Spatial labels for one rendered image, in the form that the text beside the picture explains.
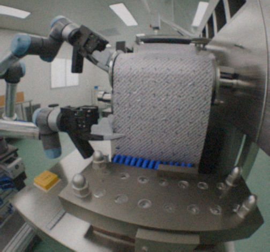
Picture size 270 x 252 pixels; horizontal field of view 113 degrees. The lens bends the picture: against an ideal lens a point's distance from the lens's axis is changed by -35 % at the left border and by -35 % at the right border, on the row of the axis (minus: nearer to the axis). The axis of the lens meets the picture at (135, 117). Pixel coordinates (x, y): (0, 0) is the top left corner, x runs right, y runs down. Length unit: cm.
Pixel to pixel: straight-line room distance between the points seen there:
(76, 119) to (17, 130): 35
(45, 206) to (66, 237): 13
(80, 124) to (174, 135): 25
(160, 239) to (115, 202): 10
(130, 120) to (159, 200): 20
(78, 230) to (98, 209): 15
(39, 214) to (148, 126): 40
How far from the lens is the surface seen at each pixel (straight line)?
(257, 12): 34
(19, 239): 132
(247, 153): 61
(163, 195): 28
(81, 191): 27
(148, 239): 24
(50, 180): 51
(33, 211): 47
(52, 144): 53
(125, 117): 34
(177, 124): 33
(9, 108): 103
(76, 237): 38
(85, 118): 36
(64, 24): 56
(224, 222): 27
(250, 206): 28
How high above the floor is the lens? 124
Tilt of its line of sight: 15 degrees down
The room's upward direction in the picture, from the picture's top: 1 degrees clockwise
